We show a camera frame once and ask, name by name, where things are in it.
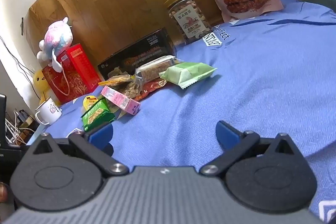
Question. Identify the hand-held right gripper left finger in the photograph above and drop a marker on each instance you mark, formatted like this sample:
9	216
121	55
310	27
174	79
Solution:
101	133

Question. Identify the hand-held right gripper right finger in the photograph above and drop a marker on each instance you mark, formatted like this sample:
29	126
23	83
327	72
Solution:
227	132

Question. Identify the bright green snack packet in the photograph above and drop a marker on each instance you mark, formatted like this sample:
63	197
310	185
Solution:
95	113

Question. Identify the small yellow packet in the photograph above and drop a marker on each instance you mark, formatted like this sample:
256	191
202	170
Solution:
89	102

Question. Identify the small pink box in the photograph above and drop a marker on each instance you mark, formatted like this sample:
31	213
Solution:
118	98

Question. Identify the orange sticks packet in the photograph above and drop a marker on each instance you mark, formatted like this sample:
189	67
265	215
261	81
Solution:
115	80

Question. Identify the red snack packet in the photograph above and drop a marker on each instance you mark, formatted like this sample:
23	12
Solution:
153	87

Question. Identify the pale green snack packet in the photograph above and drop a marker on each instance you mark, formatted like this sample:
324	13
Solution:
186	73

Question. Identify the clear granola bar packet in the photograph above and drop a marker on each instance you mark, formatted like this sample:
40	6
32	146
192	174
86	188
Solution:
155	69

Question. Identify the black cardboard box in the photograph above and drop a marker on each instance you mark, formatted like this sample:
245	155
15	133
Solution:
147	48

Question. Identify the person's left hand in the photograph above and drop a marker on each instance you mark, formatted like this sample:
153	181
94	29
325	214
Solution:
3	192

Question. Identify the black charger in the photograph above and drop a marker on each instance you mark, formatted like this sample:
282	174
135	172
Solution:
24	116

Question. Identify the white enamel mug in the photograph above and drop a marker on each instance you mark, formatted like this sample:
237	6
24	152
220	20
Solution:
50	111

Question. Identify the yellow plush chick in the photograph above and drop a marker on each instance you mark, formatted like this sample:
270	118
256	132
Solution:
40	81

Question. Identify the blue printed blanket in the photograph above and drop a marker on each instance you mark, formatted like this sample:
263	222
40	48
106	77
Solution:
236	69

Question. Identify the red gift box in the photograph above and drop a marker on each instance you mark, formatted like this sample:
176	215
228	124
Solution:
78	69

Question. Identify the pastel plush toy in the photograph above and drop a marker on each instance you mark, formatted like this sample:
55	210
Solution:
57	35

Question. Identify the clear nut jar yellow lid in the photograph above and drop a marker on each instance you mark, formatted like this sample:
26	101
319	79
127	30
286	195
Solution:
187	22

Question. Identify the wood grain board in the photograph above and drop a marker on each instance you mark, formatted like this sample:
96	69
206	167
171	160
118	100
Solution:
105	3

